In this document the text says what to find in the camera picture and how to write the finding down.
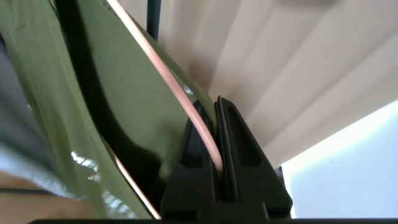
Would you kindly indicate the beige curtain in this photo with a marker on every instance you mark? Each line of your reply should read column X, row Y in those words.
column 295, row 62

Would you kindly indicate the pale grey shorts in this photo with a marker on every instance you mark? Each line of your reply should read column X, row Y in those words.
column 18, row 124

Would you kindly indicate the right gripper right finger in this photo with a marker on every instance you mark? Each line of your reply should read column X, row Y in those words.
column 248, row 180

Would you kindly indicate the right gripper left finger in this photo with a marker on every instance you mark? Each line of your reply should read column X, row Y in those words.
column 186, row 186

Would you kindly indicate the pink clothes hanger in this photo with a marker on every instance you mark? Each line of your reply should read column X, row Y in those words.
column 177, row 90

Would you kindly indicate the green garment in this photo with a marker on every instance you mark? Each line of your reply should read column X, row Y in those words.
column 130, row 87

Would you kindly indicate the black clothes rack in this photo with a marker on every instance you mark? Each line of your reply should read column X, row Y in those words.
column 154, row 18

